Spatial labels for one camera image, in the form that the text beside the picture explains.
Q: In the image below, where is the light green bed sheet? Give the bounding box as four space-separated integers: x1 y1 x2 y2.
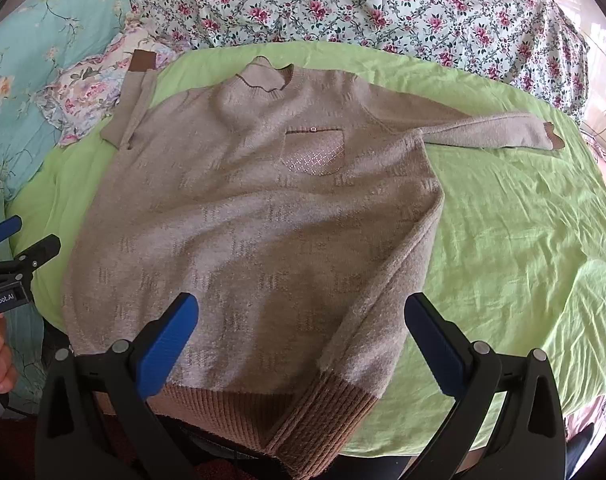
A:
6 42 606 461

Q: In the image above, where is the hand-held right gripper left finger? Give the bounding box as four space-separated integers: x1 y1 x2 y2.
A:
34 292 200 480

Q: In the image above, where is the turquoise floral blanket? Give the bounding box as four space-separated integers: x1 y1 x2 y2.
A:
0 0 154 411

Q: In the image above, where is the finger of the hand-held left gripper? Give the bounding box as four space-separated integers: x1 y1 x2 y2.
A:
0 215 23 248
0 234 62 281

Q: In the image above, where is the pink rose floral quilt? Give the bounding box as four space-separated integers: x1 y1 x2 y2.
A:
128 0 591 126

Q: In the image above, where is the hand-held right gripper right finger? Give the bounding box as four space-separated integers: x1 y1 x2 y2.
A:
404 292 566 480

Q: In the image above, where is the pink patterned cloth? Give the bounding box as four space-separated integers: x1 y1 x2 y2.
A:
580 120 606 173

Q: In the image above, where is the pastel floral ruffled pillow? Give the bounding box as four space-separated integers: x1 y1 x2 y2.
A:
36 12 194 148

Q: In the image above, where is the beige knit sweater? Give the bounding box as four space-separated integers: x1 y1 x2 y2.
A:
60 50 566 480

